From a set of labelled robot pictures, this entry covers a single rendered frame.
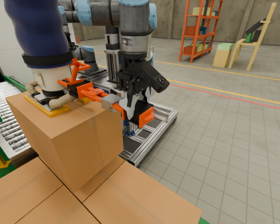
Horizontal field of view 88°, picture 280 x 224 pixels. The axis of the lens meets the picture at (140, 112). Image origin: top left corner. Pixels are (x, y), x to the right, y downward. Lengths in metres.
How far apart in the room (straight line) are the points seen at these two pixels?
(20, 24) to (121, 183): 1.00
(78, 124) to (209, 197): 1.47
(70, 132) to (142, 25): 0.53
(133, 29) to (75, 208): 0.99
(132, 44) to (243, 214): 1.73
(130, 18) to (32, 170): 1.25
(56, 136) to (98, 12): 0.48
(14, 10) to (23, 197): 1.02
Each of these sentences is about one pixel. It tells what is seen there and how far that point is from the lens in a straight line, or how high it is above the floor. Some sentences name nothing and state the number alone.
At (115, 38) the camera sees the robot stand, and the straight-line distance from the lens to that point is 1.47.
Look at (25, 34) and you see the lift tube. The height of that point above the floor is 1.43.
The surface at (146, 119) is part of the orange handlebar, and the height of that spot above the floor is 1.20.
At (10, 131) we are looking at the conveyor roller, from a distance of 1.95.
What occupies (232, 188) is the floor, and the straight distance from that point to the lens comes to 1.96.
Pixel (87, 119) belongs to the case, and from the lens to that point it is 0.75.
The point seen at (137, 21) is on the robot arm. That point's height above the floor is 1.48.
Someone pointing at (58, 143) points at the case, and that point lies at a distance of 0.72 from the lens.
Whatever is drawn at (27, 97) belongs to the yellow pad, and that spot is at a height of 1.10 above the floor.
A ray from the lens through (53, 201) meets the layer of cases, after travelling 1.17.
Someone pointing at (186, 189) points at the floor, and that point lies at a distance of 1.77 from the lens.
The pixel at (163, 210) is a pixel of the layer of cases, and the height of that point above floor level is 0.54.
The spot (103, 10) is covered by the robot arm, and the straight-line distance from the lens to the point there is 0.53.
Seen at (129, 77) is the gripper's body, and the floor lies 1.34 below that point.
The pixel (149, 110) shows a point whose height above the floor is 1.22.
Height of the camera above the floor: 1.48
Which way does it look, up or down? 32 degrees down
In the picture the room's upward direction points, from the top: straight up
